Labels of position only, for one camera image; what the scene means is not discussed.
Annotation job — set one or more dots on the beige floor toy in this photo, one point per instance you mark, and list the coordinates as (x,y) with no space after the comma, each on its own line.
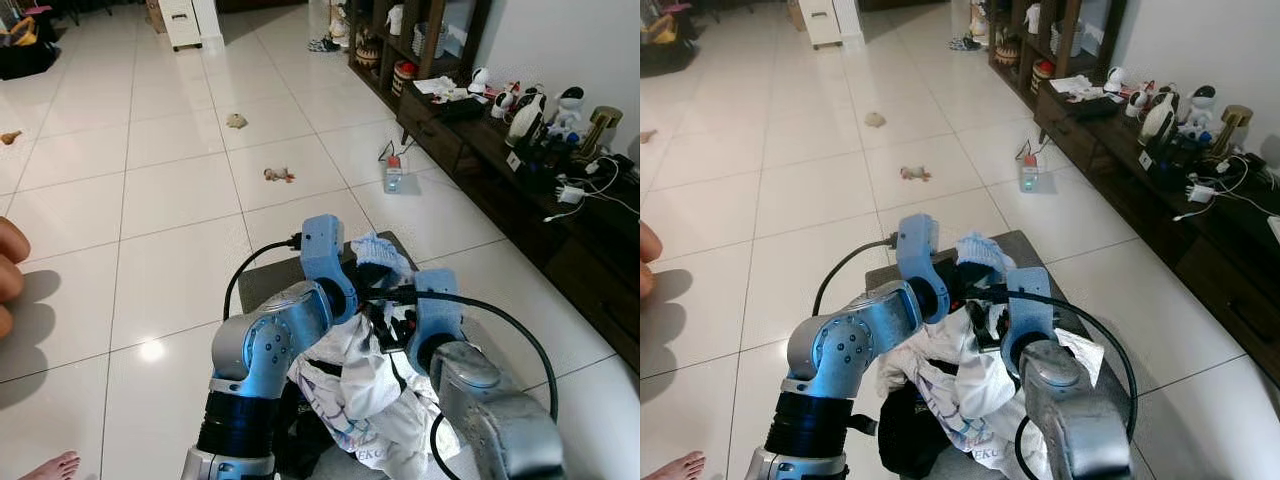
(875,120)
(237,121)

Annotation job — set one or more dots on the white printed t-shirt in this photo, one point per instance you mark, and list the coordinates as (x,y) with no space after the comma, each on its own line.
(990,395)
(350,380)

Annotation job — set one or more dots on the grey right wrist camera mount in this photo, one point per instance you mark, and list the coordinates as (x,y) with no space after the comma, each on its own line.
(1030,300)
(438,300)

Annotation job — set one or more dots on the gold table lamp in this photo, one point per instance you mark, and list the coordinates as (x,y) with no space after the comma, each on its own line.
(605,118)
(1235,115)

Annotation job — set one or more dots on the white round camera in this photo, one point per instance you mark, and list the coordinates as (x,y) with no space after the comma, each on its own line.
(480,78)
(1115,78)

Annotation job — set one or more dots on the person bare foot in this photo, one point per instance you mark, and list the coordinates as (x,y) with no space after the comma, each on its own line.
(680,468)
(55,468)

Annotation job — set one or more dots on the white robot toy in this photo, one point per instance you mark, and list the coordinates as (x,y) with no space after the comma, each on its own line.
(1200,100)
(570,105)

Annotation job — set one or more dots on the black bag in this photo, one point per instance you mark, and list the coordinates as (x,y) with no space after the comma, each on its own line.
(25,60)
(662,55)

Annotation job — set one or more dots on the dark wood tv console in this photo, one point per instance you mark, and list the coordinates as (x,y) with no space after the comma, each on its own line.
(1230,290)
(590,290)

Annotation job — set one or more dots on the crumpled black garment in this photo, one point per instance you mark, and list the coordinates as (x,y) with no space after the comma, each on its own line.
(305,440)
(915,440)

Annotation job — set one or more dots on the white cabinet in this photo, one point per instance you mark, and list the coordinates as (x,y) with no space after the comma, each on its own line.
(830,18)
(190,20)

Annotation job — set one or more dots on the white black steam iron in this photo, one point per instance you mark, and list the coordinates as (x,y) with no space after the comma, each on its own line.
(525,120)
(1160,118)

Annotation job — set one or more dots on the pink floor toy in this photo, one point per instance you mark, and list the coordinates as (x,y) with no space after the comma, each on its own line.
(278,175)
(913,173)

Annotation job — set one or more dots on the dark wood shelf unit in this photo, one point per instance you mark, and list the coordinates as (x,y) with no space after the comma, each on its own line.
(1105,30)
(470,30)

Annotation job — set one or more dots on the grey fabric ottoman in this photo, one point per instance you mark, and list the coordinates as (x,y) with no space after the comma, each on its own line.
(270,285)
(1030,248)

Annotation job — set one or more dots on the person hand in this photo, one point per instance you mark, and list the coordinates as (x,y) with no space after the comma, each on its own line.
(648,250)
(10,250)

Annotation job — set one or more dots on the white papers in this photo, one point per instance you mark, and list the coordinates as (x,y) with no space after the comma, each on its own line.
(1078,88)
(440,88)

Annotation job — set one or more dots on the white charger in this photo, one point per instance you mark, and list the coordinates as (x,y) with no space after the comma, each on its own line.
(572,193)
(1200,192)

